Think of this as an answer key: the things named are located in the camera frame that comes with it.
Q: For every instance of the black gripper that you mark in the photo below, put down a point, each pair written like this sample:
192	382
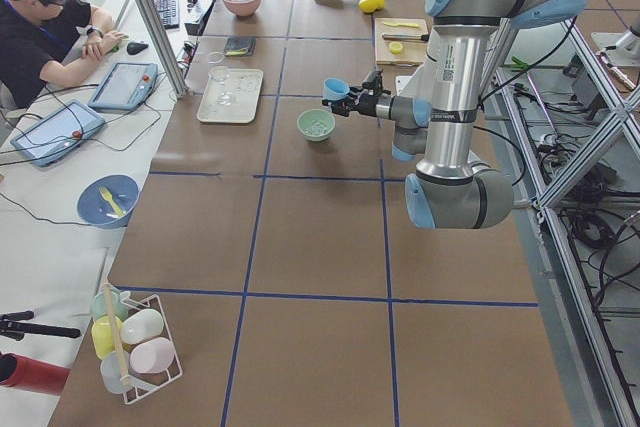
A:
365	104

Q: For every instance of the light blue cup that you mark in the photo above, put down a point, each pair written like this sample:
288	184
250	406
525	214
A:
335	89

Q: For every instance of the light green bowl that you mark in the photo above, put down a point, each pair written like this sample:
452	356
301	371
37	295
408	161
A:
308	116

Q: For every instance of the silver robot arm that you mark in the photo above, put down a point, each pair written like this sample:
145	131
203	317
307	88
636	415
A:
450	187

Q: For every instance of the ice cubes in bowl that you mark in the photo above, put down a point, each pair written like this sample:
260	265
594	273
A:
317	129

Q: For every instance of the blue bowl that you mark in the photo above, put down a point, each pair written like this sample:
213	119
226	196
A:
96	212

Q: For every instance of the lemon half slice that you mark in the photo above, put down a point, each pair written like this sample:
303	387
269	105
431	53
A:
396	47

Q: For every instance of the wooden cutting board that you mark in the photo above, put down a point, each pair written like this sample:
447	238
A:
414	52

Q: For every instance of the yellow plastic knife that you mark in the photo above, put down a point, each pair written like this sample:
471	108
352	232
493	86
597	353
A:
402	24

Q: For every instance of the steel knife sharpener rod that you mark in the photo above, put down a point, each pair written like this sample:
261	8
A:
406	37

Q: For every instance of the white cream tray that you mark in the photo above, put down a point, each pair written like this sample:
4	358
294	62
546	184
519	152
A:
246	85

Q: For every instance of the grey folded cloth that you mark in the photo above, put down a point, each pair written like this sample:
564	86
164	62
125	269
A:
239	46

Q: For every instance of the clear wine glass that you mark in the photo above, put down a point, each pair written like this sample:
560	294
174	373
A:
219	75

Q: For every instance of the black keyboard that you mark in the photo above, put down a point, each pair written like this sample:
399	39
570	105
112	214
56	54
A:
168	11

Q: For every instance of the blue teach pendant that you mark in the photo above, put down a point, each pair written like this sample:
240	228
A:
57	134
126	86

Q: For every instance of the yellow plastic fork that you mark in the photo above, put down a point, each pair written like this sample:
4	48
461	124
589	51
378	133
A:
107	196

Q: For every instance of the seated person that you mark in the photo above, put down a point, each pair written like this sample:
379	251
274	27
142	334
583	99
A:
58	42

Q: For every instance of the white cup rack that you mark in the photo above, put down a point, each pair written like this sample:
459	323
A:
134	344

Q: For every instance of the black tripod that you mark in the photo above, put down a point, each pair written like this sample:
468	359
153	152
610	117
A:
16	325

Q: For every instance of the red bottle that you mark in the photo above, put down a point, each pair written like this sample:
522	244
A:
32	375

